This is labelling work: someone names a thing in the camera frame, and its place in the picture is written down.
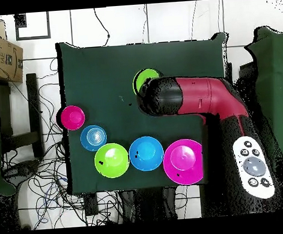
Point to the small green bowl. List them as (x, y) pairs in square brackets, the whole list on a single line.
[(144, 77)]

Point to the large green bowl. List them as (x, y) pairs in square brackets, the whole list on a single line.
[(112, 160)]

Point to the black box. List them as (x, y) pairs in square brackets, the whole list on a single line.
[(245, 71)]

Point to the dark green table cloth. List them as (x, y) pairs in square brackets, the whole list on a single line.
[(105, 76)]

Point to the black bench frame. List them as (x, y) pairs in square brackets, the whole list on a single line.
[(33, 105)]

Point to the small red bowl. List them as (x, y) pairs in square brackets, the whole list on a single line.
[(73, 117)]

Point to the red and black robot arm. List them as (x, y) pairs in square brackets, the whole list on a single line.
[(202, 93)]

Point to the cardboard box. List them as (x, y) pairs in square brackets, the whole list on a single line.
[(10, 63)]

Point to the black square floor frame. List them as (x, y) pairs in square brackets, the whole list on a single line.
[(20, 21)]

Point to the large blue bowl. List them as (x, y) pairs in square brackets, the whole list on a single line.
[(146, 154)]

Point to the translucent blue bowl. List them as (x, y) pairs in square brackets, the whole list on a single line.
[(93, 138)]

